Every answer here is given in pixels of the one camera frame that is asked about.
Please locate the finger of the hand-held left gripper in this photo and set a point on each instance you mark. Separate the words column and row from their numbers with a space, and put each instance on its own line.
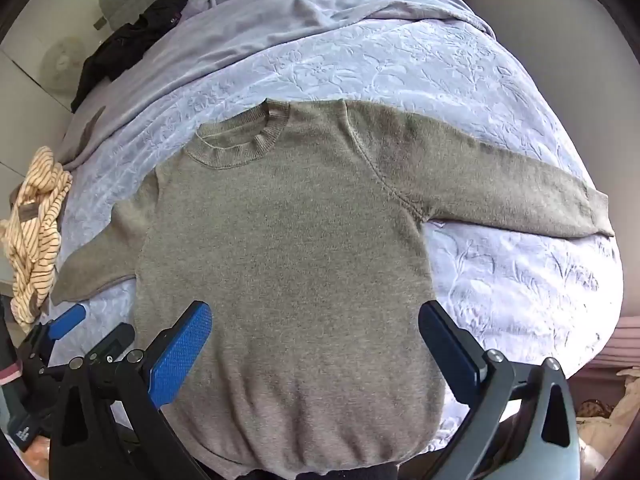
column 67, row 321
column 115, row 340

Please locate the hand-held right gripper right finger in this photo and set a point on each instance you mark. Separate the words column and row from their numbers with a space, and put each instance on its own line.
column 450, row 355

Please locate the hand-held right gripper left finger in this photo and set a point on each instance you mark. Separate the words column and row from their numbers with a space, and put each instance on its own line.
column 180, row 355

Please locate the grey knit sweater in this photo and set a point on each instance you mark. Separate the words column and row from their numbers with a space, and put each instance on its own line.
column 280, row 260

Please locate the cream striped garment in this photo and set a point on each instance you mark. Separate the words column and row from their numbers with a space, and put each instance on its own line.
column 35, row 240

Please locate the cream cloth pile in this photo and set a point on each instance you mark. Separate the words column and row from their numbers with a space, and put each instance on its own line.
column 607, row 410

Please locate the white wardrobe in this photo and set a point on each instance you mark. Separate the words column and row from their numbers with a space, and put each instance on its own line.
column 20, row 90

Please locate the white fan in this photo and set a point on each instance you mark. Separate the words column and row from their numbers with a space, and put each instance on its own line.
column 60, row 62

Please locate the black garment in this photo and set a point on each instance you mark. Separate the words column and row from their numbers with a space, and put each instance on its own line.
column 120, row 50

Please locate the lavender embossed floral blanket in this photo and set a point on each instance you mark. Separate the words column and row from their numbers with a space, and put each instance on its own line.
column 400, row 70

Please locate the plain lavender blanket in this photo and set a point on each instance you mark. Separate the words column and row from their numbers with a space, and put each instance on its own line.
column 240, row 35

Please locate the grey quilted headboard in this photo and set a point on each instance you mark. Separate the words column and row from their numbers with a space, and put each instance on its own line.
column 125, row 0

